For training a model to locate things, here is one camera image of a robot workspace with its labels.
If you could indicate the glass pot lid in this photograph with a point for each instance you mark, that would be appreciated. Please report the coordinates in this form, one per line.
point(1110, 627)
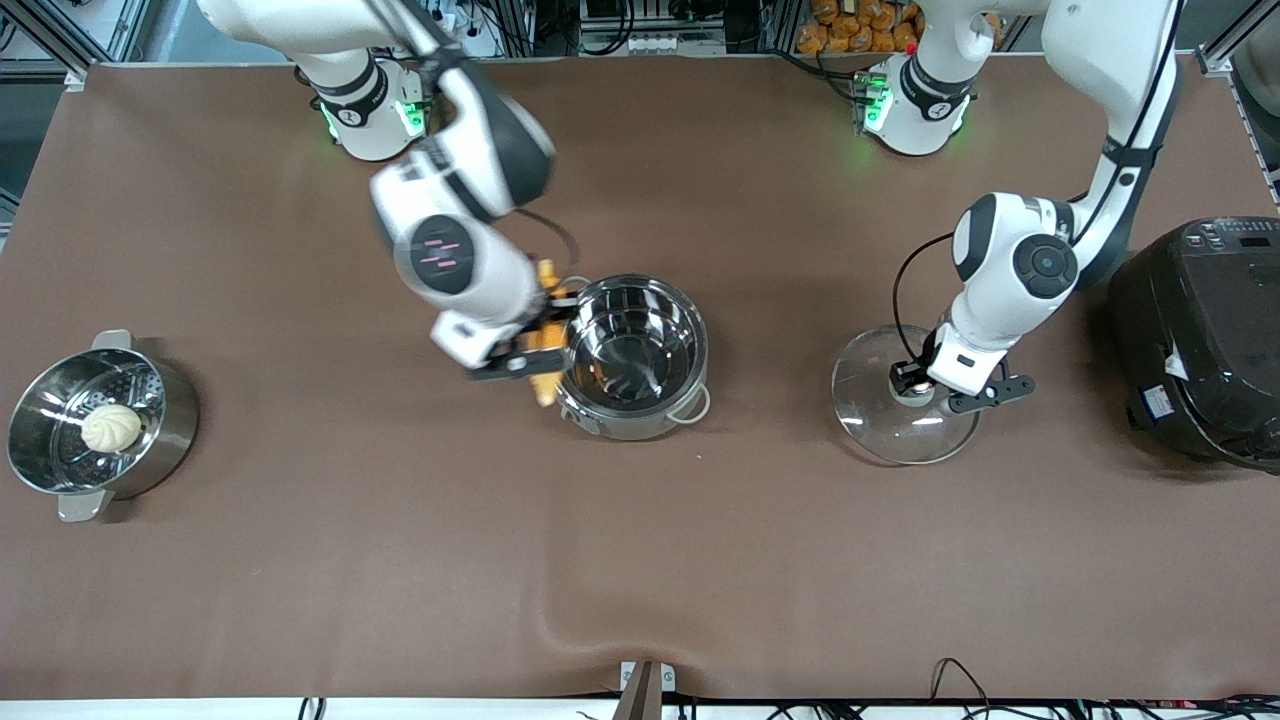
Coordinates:
point(880, 430)

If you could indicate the yellow corn cob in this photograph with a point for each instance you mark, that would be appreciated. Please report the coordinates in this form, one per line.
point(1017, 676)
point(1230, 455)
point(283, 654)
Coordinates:
point(546, 385)

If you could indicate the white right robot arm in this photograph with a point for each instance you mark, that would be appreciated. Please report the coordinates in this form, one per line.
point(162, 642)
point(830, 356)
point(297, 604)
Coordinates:
point(440, 255)

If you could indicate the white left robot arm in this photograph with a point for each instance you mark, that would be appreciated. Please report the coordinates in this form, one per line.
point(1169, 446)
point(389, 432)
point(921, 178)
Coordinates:
point(1040, 265)

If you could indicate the stainless steel cooking pot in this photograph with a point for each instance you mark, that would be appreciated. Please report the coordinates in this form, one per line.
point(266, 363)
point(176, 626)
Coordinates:
point(640, 350)

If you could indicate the stainless steel steamer pot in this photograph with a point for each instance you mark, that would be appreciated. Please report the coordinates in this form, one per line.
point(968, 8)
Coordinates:
point(170, 420)

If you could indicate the black rice cooker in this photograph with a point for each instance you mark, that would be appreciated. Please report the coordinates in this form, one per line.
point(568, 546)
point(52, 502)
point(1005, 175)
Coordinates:
point(1210, 340)

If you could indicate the brown table mat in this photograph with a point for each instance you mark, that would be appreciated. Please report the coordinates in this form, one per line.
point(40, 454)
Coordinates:
point(640, 560)

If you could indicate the white power strip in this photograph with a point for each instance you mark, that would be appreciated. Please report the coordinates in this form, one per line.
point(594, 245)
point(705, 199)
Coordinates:
point(660, 43)

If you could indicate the power strip with plugs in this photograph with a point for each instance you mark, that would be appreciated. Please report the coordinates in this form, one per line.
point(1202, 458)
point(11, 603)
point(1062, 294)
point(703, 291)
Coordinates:
point(440, 20)

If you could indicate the bag of orange bread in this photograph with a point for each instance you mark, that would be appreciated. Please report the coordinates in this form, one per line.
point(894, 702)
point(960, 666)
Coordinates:
point(860, 25)

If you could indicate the white steamed bun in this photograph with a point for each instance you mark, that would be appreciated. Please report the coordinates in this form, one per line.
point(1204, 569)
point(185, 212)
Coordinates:
point(111, 428)

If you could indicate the silver bracket with post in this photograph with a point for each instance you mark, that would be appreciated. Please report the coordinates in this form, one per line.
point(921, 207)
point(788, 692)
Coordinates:
point(645, 685)

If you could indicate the aluminium frame profile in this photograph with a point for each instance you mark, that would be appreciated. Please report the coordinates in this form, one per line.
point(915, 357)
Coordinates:
point(70, 40)
point(1235, 40)

